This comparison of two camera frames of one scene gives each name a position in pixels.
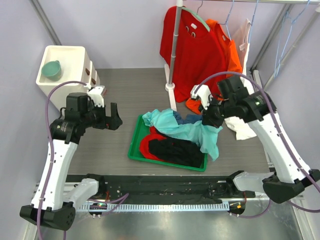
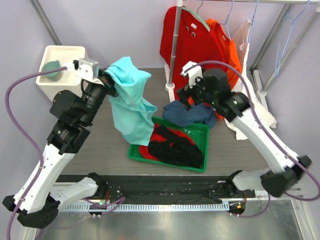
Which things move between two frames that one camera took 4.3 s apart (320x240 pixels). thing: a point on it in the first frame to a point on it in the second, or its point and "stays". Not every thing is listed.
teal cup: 51,70 stays
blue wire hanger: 226,21 stays
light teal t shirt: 205,136 to 134,115
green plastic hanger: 198,15 stays
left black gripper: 112,122 to 108,83
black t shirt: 177,149 stays
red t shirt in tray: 144,144 stays
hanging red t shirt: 200,59 stays
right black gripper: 208,119 to 190,92
